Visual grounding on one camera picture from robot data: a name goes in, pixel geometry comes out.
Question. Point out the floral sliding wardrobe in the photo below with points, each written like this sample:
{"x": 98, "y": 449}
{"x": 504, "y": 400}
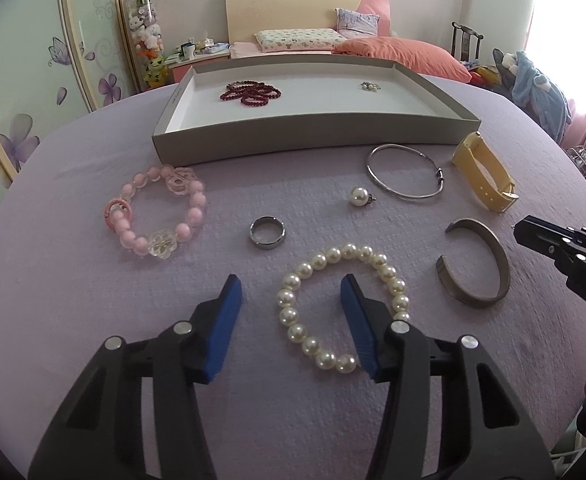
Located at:
{"x": 33, "y": 60}

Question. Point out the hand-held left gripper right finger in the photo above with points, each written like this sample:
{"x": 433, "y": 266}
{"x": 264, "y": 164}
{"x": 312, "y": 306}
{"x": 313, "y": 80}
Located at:
{"x": 358, "y": 320}

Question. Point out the pink and cream nightstand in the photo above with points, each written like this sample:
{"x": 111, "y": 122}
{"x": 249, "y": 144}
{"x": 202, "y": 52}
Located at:
{"x": 180, "y": 67}

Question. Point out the small pearl earring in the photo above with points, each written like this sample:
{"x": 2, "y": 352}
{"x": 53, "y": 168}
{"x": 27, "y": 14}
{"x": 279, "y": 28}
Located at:
{"x": 369, "y": 86}

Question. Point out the pink folded quilt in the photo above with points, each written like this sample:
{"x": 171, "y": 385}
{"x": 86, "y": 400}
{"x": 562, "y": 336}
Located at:
{"x": 403, "y": 55}

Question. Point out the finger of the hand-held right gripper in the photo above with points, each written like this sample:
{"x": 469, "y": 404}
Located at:
{"x": 543, "y": 235}

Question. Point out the yellow wristband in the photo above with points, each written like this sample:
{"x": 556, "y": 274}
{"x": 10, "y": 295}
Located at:
{"x": 483, "y": 180}

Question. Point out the pink bed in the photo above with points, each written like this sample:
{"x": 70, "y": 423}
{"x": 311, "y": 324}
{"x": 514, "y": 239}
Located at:
{"x": 245, "y": 50}

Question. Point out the plush toy display tube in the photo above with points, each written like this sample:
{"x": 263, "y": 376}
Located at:
{"x": 143, "y": 35}

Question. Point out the grey cardboard tray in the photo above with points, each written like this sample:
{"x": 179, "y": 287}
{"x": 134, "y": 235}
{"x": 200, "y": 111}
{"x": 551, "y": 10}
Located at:
{"x": 318, "y": 110}

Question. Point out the cream and pink headboard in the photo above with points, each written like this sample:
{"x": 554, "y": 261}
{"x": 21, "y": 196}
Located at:
{"x": 283, "y": 7}

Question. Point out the thin silver bangle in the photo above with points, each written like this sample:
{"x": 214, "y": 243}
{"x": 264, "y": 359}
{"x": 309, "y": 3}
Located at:
{"x": 373, "y": 176}

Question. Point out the blue plush robe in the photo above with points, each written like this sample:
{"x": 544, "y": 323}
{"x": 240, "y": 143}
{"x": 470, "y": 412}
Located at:
{"x": 543, "y": 95}

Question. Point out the dark wooden chair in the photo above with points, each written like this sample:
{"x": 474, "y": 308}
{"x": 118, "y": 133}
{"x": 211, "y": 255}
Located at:
{"x": 465, "y": 40}

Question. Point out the pearl pendant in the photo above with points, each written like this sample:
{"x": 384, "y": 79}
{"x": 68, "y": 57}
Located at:
{"x": 358, "y": 196}

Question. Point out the purple pillow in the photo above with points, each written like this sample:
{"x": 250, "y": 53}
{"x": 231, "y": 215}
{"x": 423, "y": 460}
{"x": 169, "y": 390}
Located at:
{"x": 355, "y": 22}

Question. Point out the patterned white pillow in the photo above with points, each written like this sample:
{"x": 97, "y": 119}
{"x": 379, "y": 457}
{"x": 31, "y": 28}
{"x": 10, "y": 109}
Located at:
{"x": 298, "y": 40}

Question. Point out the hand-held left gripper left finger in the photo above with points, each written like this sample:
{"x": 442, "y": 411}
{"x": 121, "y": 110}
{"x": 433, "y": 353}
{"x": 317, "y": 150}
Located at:
{"x": 225, "y": 320}

